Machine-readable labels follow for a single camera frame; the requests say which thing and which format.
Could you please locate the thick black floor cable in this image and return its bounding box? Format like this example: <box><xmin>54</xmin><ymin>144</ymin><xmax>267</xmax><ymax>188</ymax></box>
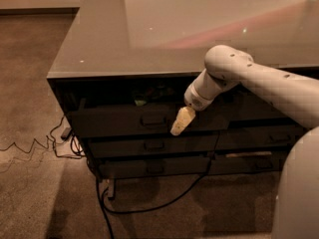
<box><xmin>95</xmin><ymin>159</ymin><xmax>213</xmax><ymax>239</ymax></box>

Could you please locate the green snack bag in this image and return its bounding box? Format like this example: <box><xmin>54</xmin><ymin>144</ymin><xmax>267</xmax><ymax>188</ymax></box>
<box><xmin>133</xmin><ymin>88</ymin><xmax>175</xmax><ymax>107</ymax></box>

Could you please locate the black power adapter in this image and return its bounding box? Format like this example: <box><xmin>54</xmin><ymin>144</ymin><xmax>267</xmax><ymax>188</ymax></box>
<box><xmin>61</xmin><ymin>127</ymin><xmax>72</xmax><ymax>140</ymax></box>

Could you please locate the dark cabinet with glossy top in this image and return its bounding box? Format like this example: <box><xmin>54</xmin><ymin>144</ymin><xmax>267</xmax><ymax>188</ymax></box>
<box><xmin>46</xmin><ymin>0</ymin><xmax>319</xmax><ymax>201</ymax></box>

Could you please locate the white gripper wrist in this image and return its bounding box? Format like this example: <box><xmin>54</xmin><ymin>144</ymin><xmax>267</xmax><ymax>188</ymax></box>
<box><xmin>170</xmin><ymin>69</ymin><xmax>237</xmax><ymax>136</ymax></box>

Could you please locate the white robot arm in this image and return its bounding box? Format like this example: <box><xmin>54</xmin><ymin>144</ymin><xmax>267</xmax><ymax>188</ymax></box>
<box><xmin>170</xmin><ymin>45</ymin><xmax>319</xmax><ymax>239</ymax></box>

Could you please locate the thin black tangled cable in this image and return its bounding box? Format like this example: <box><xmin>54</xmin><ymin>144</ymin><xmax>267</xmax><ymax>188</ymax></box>
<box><xmin>0</xmin><ymin>115</ymin><xmax>86</xmax><ymax>160</ymax></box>

